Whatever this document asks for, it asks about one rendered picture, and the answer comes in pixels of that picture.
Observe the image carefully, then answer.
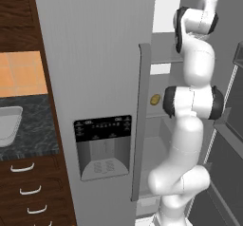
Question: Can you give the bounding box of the brown potato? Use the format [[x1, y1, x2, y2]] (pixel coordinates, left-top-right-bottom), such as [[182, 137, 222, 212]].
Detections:
[[149, 93, 161, 106]]

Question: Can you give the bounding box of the open grey fridge door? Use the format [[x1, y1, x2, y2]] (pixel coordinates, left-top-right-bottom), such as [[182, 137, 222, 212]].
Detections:
[[185, 0, 243, 226]]

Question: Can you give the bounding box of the dark wood wall cupboard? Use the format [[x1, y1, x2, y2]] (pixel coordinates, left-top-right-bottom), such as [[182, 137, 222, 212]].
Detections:
[[0, 0, 44, 53]]

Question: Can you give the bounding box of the white drawer handle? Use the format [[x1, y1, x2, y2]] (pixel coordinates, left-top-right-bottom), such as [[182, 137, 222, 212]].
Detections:
[[27, 204, 48, 215], [19, 185, 43, 196], [9, 162, 35, 174]]

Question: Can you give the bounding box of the clear white tupperware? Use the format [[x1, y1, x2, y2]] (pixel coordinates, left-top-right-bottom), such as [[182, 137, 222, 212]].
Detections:
[[0, 105, 24, 148]]

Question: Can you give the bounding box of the grey fridge body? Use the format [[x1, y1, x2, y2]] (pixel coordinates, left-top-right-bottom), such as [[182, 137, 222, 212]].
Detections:
[[135, 0, 243, 226]]

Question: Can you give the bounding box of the grey fridge door with dispenser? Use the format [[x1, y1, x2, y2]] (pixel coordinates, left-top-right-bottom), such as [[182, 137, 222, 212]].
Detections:
[[32, 0, 158, 226]]

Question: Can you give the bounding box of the grey fridge door handle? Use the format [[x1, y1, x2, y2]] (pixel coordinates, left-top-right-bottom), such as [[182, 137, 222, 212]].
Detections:
[[130, 43, 153, 202]]

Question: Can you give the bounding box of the grey fridge shelf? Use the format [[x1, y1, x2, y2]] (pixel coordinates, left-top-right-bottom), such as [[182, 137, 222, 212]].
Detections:
[[145, 104, 174, 120]]

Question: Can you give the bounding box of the dark wood drawer front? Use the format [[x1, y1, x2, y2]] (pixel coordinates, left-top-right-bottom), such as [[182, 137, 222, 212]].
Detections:
[[0, 216, 77, 226], [0, 155, 65, 182], [0, 178, 69, 202], [0, 198, 73, 221]]

